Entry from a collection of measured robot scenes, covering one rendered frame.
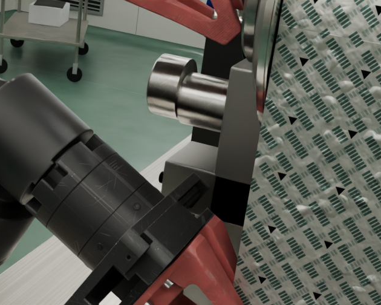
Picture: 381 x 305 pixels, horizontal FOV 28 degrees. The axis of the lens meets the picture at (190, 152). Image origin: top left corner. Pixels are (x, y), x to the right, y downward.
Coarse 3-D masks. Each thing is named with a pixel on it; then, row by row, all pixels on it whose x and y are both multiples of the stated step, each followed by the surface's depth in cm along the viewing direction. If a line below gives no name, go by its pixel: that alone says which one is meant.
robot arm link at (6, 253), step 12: (0, 216) 43; (12, 216) 44; (24, 216) 44; (0, 228) 44; (12, 228) 44; (24, 228) 46; (0, 240) 45; (12, 240) 46; (0, 252) 46; (0, 264) 48
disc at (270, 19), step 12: (276, 0) 35; (264, 12) 35; (276, 12) 35; (264, 24) 35; (276, 24) 36; (264, 36) 35; (276, 36) 36; (264, 48) 35; (264, 60) 36; (264, 72) 36; (264, 84) 37; (264, 96) 37
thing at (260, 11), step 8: (264, 0) 36; (264, 8) 36; (256, 16) 37; (256, 24) 37; (256, 32) 37; (256, 40) 37; (256, 48) 37; (256, 56) 38; (256, 64) 38; (256, 72) 38
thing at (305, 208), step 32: (288, 128) 37; (320, 128) 37; (256, 160) 38; (288, 160) 38; (320, 160) 37; (352, 160) 36; (256, 192) 39; (288, 192) 38; (320, 192) 37; (352, 192) 37; (256, 224) 39; (288, 224) 38; (320, 224) 38; (352, 224) 37; (256, 256) 40; (288, 256) 39; (320, 256) 38; (352, 256) 38; (256, 288) 40; (288, 288) 39; (320, 288) 39; (352, 288) 38
